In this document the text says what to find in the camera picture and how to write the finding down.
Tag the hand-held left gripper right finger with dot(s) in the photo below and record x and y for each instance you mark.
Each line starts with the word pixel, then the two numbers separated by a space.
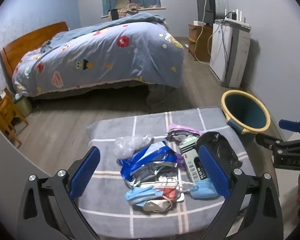
pixel 212 170

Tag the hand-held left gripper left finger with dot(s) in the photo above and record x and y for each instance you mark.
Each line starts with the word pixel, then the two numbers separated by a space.
pixel 86 170

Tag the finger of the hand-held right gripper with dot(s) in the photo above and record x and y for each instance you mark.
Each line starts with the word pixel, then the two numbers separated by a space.
pixel 288 125
pixel 267 140

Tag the blue face mask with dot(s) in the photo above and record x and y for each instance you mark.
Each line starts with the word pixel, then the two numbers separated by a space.
pixel 202 190
pixel 140 195

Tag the black plastic bag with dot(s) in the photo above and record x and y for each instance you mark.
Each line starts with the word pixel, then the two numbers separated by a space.
pixel 222 150

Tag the green white carton box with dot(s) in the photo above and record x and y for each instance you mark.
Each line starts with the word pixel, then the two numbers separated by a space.
pixel 190 155

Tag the yellow-rimmed blue trash bin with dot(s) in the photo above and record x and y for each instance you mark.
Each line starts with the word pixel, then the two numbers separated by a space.
pixel 245 110

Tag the clear plastic bag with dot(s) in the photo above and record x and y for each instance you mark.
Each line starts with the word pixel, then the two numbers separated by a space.
pixel 130 143

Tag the purple foil packet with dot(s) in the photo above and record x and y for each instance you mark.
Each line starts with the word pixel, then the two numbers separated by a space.
pixel 180 128

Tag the blue white plastic bag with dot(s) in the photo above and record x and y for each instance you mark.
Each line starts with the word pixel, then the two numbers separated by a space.
pixel 140 158

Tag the grey checked rug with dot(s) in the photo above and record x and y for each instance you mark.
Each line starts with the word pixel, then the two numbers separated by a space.
pixel 110 160

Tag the white air purifier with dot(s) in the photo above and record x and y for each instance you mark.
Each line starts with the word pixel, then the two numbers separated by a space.
pixel 235 55

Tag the small green bin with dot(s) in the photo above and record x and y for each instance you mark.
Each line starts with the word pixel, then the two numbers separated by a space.
pixel 23 106

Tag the grey-brown bed skirt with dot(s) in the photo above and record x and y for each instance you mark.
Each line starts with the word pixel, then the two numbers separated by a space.
pixel 162 95

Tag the wooden nightstand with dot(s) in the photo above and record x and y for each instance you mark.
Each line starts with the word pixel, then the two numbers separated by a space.
pixel 5 115

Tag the white router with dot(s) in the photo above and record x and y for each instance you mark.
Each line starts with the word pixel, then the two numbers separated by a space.
pixel 237 22

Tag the wooden stand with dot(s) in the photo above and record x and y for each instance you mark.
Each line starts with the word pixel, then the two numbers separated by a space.
pixel 201 42

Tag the small white box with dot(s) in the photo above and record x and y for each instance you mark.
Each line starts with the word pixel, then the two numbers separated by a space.
pixel 199 23

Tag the wooden bed headboard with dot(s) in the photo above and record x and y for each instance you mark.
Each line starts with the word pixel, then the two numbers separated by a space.
pixel 27 40

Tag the black monitor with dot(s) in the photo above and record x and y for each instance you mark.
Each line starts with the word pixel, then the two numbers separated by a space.
pixel 205 7

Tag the plaid clothes pile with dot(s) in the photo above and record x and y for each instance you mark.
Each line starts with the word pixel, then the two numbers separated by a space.
pixel 130 7

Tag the wooden windowsill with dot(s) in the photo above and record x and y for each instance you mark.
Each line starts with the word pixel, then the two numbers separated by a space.
pixel 150 9

